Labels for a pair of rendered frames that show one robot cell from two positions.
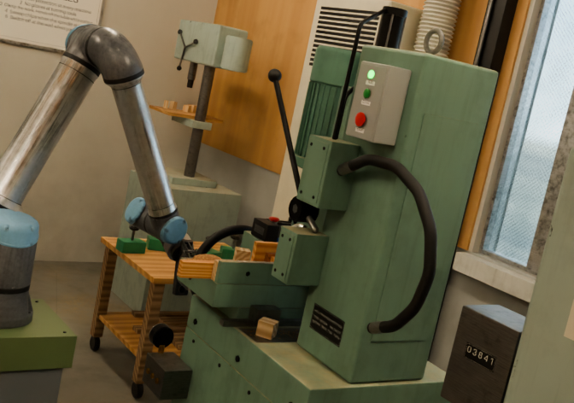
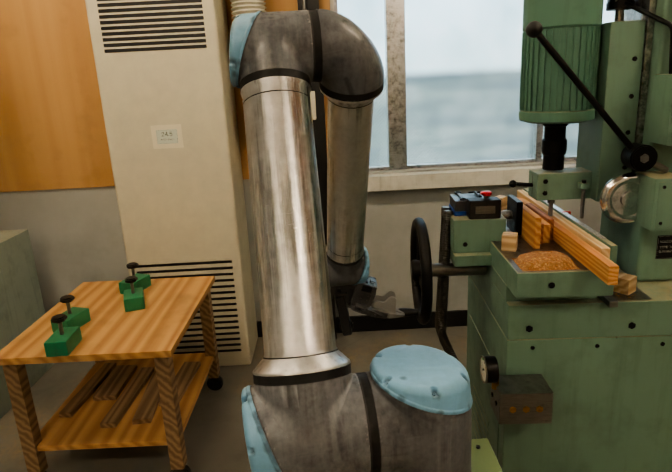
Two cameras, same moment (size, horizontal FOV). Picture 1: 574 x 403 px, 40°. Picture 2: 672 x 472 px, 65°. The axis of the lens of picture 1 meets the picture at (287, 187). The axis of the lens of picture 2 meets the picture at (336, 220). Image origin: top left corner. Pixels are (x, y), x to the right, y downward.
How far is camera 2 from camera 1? 2.13 m
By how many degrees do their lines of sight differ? 53
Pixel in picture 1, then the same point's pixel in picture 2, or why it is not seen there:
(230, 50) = not seen: outside the picture
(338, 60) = not seen: outside the picture
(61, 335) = (489, 452)
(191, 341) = (527, 350)
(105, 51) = (362, 47)
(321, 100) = (588, 44)
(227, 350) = (607, 326)
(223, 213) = (21, 257)
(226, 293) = not seen: hidden behind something
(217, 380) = (596, 360)
